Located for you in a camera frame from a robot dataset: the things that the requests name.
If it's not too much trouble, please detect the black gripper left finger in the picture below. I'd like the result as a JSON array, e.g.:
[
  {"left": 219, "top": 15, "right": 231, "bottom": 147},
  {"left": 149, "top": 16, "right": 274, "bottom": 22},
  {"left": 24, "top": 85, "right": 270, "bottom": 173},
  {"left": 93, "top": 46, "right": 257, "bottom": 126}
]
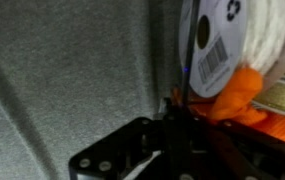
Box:
[{"left": 68, "top": 96, "right": 185, "bottom": 180}]

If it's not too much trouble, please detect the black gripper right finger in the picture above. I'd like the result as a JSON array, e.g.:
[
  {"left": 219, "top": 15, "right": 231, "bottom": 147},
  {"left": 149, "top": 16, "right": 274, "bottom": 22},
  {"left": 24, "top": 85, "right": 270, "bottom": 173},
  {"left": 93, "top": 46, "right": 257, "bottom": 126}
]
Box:
[{"left": 183, "top": 105, "right": 285, "bottom": 180}]

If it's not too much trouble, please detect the gold ribbon spool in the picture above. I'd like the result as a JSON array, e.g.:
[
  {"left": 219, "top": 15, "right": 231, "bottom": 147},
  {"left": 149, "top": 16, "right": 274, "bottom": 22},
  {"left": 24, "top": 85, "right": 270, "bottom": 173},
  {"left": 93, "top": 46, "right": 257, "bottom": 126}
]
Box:
[{"left": 251, "top": 43, "right": 285, "bottom": 120}]

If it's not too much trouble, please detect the grey tablecloth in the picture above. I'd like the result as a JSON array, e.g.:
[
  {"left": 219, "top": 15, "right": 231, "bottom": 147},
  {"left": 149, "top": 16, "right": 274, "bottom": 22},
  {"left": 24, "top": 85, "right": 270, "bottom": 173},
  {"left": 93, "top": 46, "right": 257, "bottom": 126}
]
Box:
[{"left": 0, "top": 0, "right": 185, "bottom": 180}]

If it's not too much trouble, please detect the white yarn spool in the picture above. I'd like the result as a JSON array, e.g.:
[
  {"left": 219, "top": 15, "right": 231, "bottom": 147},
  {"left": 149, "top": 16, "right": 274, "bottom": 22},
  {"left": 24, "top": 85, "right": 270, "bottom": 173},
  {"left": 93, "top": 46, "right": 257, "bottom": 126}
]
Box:
[{"left": 178, "top": 0, "right": 285, "bottom": 99}]

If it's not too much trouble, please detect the orange strap roll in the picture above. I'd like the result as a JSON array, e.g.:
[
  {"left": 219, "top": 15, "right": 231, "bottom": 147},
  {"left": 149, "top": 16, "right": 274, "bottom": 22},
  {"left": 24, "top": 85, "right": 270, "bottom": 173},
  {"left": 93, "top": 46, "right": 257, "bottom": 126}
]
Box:
[{"left": 171, "top": 66, "right": 285, "bottom": 150}]

